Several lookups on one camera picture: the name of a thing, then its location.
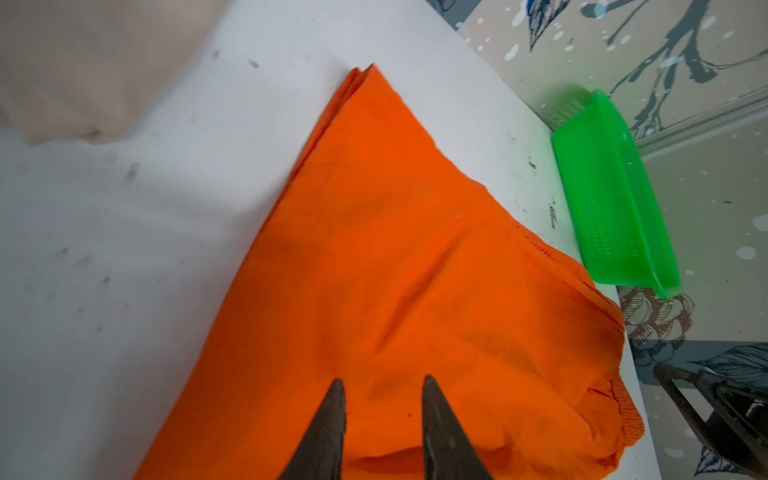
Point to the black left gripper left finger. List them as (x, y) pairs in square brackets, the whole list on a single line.
[(319, 454)]

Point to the green plastic basket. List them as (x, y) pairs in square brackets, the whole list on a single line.
[(618, 222)]

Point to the beige shorts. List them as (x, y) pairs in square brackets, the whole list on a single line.
[(89, 70)]

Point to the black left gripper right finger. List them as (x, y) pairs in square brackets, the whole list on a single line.
[(448, 452)]

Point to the orange shorts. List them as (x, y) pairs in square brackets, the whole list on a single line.
[(380, 264)]

